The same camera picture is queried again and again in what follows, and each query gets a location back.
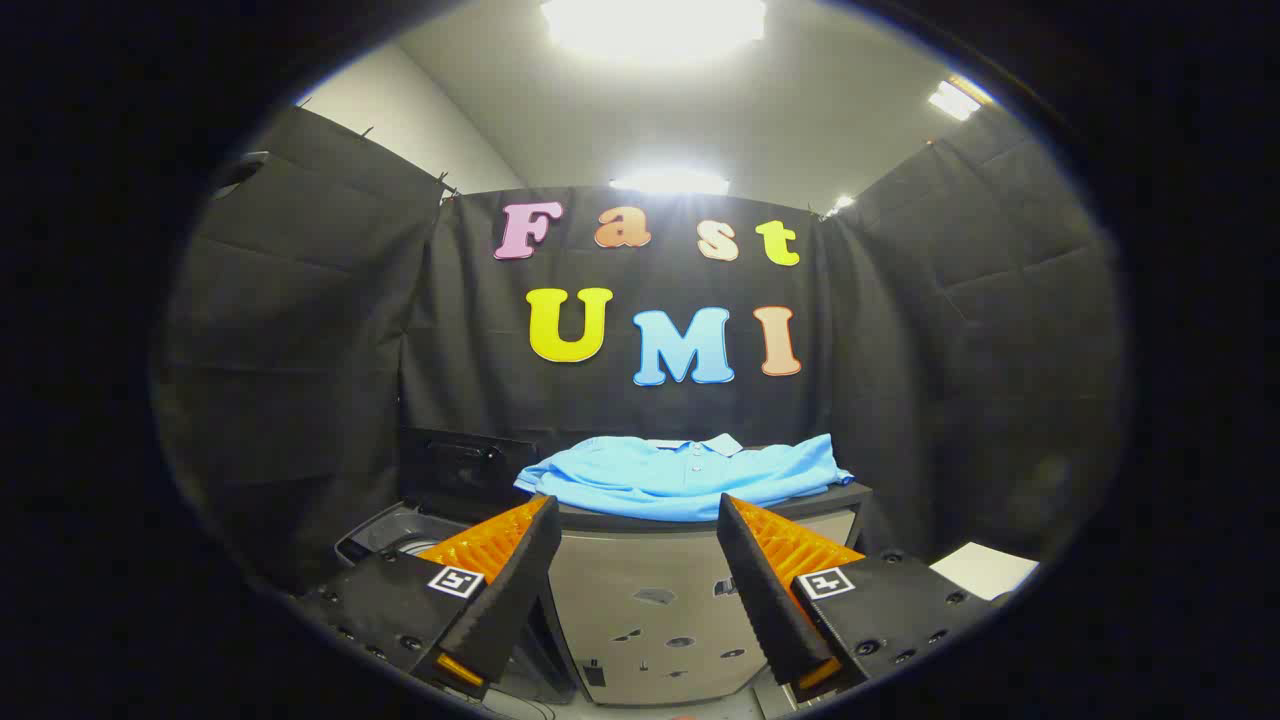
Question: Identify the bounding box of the large bright ceiling light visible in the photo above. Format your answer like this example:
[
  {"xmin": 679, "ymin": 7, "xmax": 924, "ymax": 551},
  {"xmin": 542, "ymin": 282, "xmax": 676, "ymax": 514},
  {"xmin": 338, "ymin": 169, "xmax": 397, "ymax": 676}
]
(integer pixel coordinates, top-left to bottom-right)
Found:
[{"xmin": 540, "ymin": 0, "xmax": 768, "ymax": 63}]

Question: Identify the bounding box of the rectangular ceiling light panel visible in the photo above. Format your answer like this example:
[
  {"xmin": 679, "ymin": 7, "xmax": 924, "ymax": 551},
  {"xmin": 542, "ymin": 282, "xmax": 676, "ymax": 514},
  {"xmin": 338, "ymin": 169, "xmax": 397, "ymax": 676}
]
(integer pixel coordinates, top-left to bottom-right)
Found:
[{"xmin": 927, "ymin": 75, "xmax": 993, "ymax": 122}]

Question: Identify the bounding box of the dark grey washing machine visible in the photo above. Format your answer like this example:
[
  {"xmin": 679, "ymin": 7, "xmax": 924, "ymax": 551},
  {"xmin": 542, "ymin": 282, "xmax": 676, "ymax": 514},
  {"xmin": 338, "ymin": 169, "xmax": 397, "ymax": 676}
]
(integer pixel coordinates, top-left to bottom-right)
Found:
[{"xmin": 335, "ymin": 500, "xmax": 471, "ymax": 571}]

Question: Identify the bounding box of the light blue polo shirt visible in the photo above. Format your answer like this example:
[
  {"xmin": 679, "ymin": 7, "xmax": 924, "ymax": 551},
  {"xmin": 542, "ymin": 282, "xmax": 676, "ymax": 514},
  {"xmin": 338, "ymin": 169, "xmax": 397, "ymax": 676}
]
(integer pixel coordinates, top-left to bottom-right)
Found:
[{"xmin": 513, "ymin": 433, "xmax": 854, "ymax": 523}]

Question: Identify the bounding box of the long ceiling light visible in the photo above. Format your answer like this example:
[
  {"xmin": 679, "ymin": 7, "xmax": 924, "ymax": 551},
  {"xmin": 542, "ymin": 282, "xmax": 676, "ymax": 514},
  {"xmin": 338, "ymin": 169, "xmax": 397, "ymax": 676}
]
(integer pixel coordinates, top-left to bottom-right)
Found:
[{"xmin": 610, "ymin": 170, "xmax": 731, "ymax": 197}]

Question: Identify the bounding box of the black backdrop cloth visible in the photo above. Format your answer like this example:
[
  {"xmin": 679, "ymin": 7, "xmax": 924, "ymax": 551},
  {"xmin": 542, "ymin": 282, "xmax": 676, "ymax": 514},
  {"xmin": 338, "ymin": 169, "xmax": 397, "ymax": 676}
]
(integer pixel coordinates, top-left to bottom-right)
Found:
[{"xmin": 150, "ymin": 105, "xmax": 1126, "ymax": 591}]

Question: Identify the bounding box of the white flat board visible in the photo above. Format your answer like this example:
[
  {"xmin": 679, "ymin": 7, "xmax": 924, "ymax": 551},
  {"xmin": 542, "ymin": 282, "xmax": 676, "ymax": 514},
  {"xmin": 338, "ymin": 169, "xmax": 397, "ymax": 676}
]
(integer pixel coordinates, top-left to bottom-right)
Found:
[{"xmin": 930, "ymin": 543, "xmax": 1041, "ymax": 602}]

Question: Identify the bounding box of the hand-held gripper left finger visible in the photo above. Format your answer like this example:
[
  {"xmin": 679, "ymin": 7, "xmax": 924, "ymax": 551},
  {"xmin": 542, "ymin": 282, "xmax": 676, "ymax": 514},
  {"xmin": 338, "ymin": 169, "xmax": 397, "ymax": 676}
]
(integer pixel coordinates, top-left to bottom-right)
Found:
[{"xmin": 298, "ymin": 494, "xmax": 564, "ymax": 701}]

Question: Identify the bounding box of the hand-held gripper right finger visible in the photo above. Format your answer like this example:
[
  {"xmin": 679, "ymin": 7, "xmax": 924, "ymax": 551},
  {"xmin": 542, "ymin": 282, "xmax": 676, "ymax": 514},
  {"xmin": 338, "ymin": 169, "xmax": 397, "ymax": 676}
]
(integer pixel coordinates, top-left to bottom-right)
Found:
[{"xmin": 716, "ymin": 492, "xmax": 998, "ymax": 704}]

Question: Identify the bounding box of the black washing machine lid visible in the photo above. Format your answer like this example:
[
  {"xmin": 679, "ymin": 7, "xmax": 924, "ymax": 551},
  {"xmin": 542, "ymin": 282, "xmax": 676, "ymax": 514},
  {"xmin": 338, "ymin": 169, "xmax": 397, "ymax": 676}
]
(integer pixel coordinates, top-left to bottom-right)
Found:
[{"xmin": 398, "ymin": 428, "xmax": 546, "ymax": 523}]

